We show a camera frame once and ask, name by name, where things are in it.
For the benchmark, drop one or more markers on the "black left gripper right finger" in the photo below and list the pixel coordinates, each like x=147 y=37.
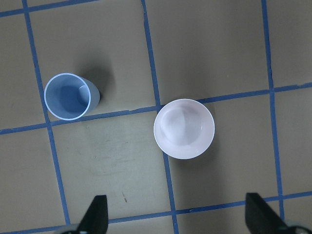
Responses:
x=260 y=218

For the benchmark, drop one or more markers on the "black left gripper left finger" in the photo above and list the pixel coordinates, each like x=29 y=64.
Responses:
x=95 y=221

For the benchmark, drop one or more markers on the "blue plastic cup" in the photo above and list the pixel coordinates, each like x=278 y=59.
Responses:
x=69 y=97

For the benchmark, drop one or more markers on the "pink plastic bowl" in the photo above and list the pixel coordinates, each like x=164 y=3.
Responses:
x=184 y=128

